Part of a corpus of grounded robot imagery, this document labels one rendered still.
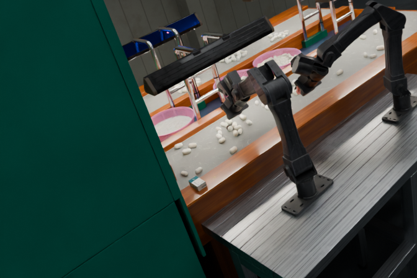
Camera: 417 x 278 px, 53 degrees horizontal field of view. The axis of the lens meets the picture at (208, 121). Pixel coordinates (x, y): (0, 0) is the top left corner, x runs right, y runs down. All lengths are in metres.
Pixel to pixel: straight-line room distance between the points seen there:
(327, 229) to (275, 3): 3.99
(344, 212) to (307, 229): 0.13
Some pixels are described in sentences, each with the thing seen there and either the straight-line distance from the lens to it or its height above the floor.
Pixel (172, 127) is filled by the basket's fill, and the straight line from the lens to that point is 1.99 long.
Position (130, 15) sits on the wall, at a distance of 3.94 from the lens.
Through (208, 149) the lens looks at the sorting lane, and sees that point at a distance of 1.69.
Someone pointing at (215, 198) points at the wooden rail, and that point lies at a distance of 1.45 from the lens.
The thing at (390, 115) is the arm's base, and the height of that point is 0.68.
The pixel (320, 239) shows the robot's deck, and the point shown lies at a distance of 1.30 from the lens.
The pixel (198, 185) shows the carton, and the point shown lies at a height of 0.78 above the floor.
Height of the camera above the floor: 1.60
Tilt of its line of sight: 27 degrees down
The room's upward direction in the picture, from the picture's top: 18 degrees counter-clockwise
